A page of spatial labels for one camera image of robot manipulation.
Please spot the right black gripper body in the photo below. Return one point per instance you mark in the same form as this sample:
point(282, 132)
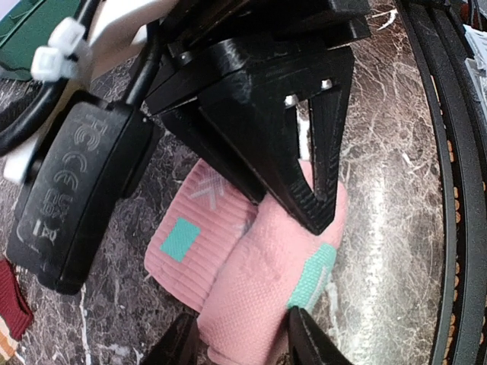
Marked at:
point(203, 41)

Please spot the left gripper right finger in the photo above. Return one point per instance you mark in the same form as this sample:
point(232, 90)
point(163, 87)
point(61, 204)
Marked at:
point(308, 344)

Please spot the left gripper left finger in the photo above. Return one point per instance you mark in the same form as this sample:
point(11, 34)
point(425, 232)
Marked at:
point(179, 344)

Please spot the pink patterned sock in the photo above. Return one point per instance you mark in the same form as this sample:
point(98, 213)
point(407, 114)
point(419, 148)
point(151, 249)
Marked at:
point(240, 266)

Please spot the green compartment tray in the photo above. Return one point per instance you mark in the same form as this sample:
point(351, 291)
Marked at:
point(26, 25)

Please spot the beige striped sock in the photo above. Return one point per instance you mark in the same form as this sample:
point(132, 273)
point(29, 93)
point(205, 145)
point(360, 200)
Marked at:
point(16, 315)

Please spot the black front rail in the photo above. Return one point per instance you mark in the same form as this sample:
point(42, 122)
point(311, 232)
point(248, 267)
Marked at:
point(452, 65)

